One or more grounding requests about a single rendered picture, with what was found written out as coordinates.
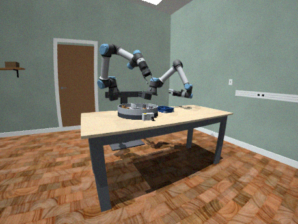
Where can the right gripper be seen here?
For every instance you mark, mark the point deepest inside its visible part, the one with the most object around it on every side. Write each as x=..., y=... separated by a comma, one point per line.
x=144, y=68

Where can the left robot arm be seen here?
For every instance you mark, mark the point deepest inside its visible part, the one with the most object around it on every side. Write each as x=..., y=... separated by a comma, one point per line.
x=157, y=83

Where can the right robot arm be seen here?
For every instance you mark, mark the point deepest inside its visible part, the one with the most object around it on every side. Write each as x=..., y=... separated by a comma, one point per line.
x=106, y=50

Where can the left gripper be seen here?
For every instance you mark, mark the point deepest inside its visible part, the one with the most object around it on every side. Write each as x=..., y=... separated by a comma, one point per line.
x=177, y=93

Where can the blue open-top crate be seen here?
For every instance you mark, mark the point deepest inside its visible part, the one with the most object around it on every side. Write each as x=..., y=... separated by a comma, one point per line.
x=165, y=108

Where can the grey round turntable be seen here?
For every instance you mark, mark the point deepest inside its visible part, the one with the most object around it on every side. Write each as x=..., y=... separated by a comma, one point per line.
x=136, y=112

